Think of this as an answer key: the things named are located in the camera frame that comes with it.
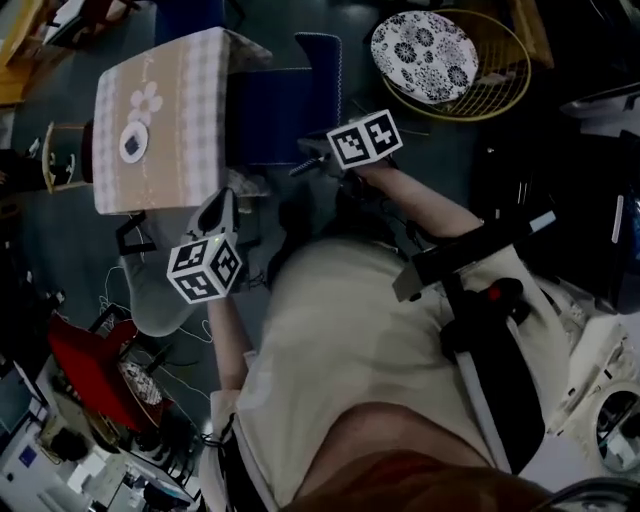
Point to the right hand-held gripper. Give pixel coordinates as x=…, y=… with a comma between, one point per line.
x=365, y=140

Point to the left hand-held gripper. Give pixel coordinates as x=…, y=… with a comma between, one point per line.
x=200, y=275

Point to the grey armchair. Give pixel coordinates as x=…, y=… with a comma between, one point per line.
x=155, y=310

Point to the dark seat wooden chair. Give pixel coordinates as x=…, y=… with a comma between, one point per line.
x=50, y=165

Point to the person's left forearm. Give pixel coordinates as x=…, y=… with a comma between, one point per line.
x=230, y=345

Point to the person's right forearm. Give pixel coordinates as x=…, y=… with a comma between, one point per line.
x=425, y=205

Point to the table with checked tablecloth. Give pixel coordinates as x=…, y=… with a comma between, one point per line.
x=175, y=150

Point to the small dark square item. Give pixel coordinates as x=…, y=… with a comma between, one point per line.
x=133, y=144

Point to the white round plate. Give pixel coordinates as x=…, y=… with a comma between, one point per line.
x=124, y=155

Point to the floral round cushion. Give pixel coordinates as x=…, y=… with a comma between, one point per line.
x=425, y=55
x=140, y=385

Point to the black flat device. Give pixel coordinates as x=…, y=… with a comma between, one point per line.
x=465, y=255

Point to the person's torso in white shirt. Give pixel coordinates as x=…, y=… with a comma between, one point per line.
x=350, y=350

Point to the red armchair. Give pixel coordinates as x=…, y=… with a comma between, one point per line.
x=85, y=370

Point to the light wooden desk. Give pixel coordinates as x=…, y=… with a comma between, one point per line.
x=15, y=45

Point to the white ornate dressing table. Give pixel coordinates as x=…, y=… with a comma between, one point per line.
x=590, y=380

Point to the black mount with red button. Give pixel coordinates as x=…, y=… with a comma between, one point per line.
x=485, y=315

